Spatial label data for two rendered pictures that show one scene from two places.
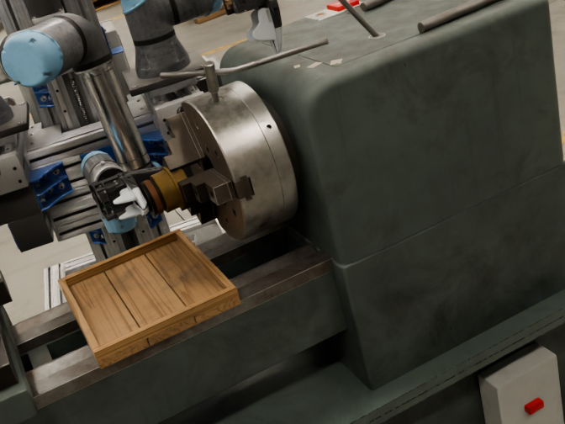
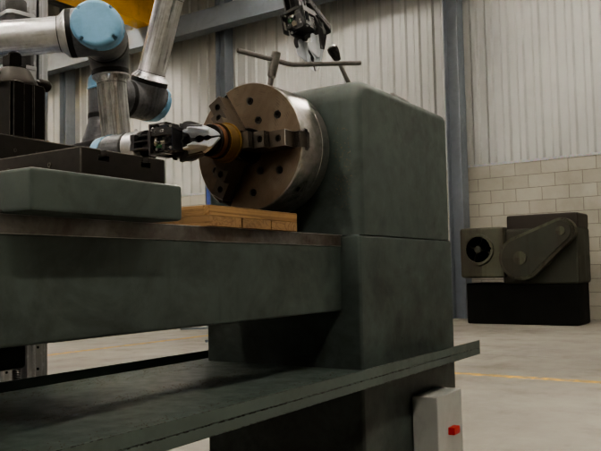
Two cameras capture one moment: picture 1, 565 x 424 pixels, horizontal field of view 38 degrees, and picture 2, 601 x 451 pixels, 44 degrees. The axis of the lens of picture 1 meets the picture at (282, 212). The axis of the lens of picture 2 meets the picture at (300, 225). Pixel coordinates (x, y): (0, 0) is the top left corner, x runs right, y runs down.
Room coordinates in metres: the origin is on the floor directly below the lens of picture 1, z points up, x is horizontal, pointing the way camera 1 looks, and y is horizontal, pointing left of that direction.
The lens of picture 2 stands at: (0.13, 1.12, 0.78)
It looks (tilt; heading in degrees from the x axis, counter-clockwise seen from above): 4 degrees up; 322
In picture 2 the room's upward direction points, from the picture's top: 1 degrees counter-clockwise
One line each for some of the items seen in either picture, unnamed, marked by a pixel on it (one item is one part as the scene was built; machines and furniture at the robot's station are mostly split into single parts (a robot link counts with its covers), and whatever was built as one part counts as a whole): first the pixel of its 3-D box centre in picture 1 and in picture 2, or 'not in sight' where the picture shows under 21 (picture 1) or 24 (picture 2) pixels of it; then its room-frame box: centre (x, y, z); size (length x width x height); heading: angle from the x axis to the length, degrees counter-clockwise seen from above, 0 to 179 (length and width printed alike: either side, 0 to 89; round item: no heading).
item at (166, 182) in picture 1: (166, 190); (222, 141); (1.56, 0.22, 1.08); 0.09 x 0.09 x 0.09; 20
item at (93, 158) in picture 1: (101, 172); (114, 151); (1.79, 0.38, 1.07); 0.11 x 0.08 x 0.09; 19
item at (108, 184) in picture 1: (115, 191); (161, 142); (1.64, 0.34, 1.08); 0.12 x 0.09 x 0.08; 19
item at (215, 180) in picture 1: (213, 188); (272, 140); (1.50, 0.12, 1.08); 0.12 x 0.11 x 0.05; 19
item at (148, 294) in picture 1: (144, 291); (189, 224); (1.53, 0.33, 0.89); 0.36 x 0.30 x 0.04; 19
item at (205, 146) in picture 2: (132, 212); (198, 144); (1.54, 0.30, 1.06); 0.09 x 0.06 x 0.03; 19
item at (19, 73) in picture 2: not in sight; (14, 78); (1.48, 0.71, 1.14); 0.08 x 0.08 x 0.03
